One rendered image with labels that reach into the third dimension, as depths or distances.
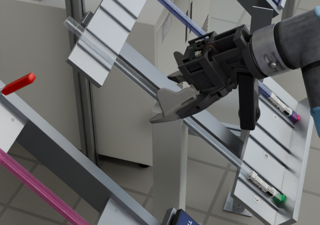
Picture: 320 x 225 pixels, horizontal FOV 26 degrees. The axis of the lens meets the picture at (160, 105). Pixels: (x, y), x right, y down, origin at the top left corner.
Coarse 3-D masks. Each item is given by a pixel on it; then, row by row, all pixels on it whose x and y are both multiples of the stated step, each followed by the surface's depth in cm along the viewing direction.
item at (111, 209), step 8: (112, 200) 110; (104, 208) 108; (112, 208) 110; (120, 208) 111; (104, 216) 108; (112, 216) 109; (120, 216) 110; (128, 216) 111; (96, 224) 106; (104, 224) 107; (112, 224) 108; (120, 224) 109; (128, 224) 111; (136, 224) 112
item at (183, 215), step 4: (184, 212) 114; (180, 216) 113; (184, 216) 113; (188, 216) 114; (180, 220) 112; (184, 220) 113; (188, 220) 114; (192, 220) 114; (180, 224) 112; (184, 224) 113; (188, 224) 113; (192, 224) 114; (196, 224) 115
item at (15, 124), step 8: (0, 104) 102; (0, 112) 102; (8, 112) 103; (0, 120) 101; (8, 120) 102; (16, 120) 103; (0, 128) 101; (8, 128) 102; (16, 128) 103; (0, 136) 100; (8, 136) 101; (16, 136) 102; (0, 144) 100; (8, 144) 101
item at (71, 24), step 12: (72, 24) 111; (84, 36) 112; (96, 48) 113; (108, 60) 114; (120, 60) 115; (132, 72) 115; (144, 84) 116; (180, 120) 119; (192, 120) 120; (204, 132) 120; (216, 144) 121; (228, 156) 122; (240, 168) 123; (276, 192) 126
